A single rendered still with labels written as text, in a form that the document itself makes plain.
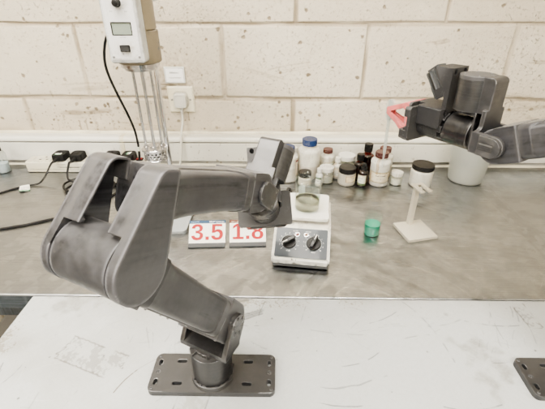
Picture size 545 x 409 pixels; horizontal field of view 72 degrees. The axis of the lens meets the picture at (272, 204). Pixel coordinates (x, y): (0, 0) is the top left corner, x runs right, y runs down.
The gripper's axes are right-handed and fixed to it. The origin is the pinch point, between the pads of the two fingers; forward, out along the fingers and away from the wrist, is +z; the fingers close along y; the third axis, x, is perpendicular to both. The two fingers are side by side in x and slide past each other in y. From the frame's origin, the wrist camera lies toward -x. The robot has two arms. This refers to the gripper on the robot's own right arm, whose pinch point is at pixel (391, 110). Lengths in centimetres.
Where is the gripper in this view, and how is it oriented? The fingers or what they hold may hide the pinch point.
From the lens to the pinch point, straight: 86.3
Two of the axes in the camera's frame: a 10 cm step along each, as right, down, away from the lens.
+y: -8.6, 2.6, -4.4
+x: 0.2, 8.8, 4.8
